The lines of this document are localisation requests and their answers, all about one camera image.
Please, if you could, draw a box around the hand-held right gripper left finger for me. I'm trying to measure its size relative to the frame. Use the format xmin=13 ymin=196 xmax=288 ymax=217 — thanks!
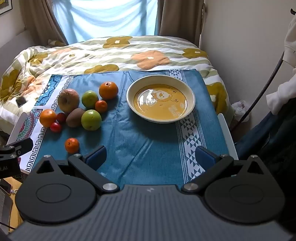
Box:
xmin=30 ymin=146 xmax=120 ymax=195

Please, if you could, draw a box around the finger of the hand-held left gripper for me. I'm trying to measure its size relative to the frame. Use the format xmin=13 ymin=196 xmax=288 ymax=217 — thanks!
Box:
xmin=0 ymin=138 xmax=33 ymax=160

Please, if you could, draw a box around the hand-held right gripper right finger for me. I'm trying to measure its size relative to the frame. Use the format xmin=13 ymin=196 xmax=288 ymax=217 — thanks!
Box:
xmin=181 ymin=146 xmax=266 ymax=193

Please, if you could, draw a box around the small tangerine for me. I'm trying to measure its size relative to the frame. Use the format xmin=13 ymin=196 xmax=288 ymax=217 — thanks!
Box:
xmin=65 ymin=138 xmax=80 ymax=154
xmin=95 ymin=100 xmax=108 ymax=113

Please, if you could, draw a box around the orange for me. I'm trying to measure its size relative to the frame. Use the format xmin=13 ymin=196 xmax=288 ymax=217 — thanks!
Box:
xmin=39 ymin=109 xmax=57 ymax=127
xmin=99 ymin=82 xmax=119 ymax=100

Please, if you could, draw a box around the brown kiwi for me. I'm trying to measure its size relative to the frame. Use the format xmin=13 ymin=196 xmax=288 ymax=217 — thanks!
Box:
xmin=66 ymin=108 xmax=85 ymax=128

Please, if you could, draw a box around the green apple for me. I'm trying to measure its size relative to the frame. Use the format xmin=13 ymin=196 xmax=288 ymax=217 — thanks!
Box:
xmin=81 ymin=110 xmax=102 ymax=131
xmin=81 ymin=90 xmax=99 ymax=109

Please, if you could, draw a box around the cream bowl with bear print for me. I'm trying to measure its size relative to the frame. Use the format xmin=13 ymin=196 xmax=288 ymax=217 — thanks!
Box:
xmin=126 ymin=75 xmax=196 ymax=123

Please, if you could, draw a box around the pink phone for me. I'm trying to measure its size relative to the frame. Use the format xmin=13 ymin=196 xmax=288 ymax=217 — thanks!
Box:
xmin=0 ymin=179 xmax=12 ymax=194

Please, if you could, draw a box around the blue patterned tablecloth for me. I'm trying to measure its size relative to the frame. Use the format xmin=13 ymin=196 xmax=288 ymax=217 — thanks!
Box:
xmin=14 ymin=68 xmax=236 ymax=186

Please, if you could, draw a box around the blue denim garment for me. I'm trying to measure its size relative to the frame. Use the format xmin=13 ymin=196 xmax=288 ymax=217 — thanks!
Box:
xmin=236 ymin=111 xmax=289 ymax=163

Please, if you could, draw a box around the white plastic bag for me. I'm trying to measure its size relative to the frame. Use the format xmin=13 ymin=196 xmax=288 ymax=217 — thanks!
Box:
xmin=231 ymin=100 xmax=250 ymax=122

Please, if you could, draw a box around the red apple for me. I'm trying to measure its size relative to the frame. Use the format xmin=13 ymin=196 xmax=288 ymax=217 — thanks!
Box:
xmin=58 ymin=89 xmax=80 ymax=113

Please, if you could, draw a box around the dark garment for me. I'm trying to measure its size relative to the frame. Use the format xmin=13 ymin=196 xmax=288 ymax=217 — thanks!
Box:
xmin=261 ymin=109 xmax=296 ymax=183

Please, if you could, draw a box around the floral striped blanket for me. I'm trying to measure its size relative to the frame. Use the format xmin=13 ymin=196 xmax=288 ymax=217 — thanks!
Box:
xmin=0 ymin=35 xmax=229 ymax=139

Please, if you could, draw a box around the brown curtain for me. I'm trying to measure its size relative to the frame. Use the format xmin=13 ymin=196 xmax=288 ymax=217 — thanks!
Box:
xmin=159 ymin=0 xmax=205 ymax=44
xmin=20 ymin=0 xmax=70 ymax=45

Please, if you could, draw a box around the light blue sheer curtain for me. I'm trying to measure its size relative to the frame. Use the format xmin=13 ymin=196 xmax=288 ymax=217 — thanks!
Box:
xmin=53 ymin=0 xmax=162 ymax=44

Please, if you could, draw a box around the white sweatshirt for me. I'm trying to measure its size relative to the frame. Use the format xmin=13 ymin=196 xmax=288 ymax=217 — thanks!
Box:
xmin=266 ymin=8 xmax=296 ymax=115

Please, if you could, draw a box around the black cable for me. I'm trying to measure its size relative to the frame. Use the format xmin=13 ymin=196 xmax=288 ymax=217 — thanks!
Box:
xmin=231 ymin=50 xmax=285 ymax=132

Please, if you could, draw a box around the wall poster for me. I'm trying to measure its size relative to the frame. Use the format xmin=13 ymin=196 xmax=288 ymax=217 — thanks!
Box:
xmin=0 ymin=0 xmax=13 ymax=15

